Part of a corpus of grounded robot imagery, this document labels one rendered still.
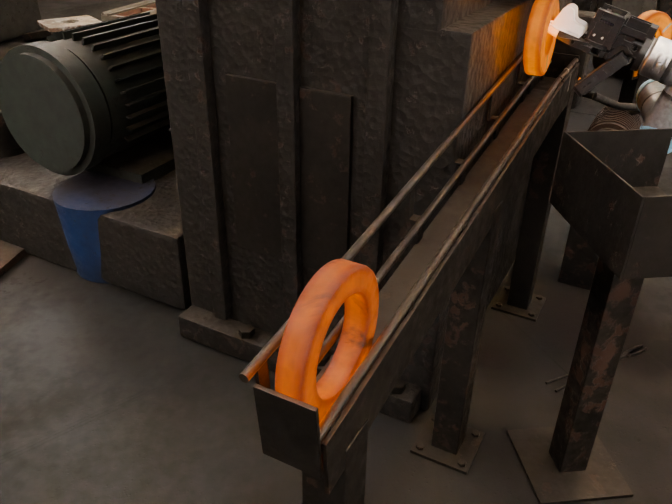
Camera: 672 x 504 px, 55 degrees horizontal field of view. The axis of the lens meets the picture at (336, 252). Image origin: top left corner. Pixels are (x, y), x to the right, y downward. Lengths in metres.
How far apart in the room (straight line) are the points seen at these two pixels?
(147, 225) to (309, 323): 1.27
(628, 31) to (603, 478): 0.90
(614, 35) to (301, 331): 0.94
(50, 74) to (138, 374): 0.84
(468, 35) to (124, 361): 1.16
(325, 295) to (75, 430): 1.08
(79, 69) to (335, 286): 1.42
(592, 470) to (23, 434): 1.26
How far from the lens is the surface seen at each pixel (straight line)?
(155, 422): 1.61
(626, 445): 1.66
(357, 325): 0.78
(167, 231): 1.83
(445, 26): 1.21
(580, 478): 1.54
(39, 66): 2.00
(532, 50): 1.37
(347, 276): 0.67
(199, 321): 1.77
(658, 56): 1.38
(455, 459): 1.50
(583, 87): 1.42
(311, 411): 0.65
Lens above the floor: 1.11
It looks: 31 degrees down
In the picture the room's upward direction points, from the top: 1 degrees clockwise
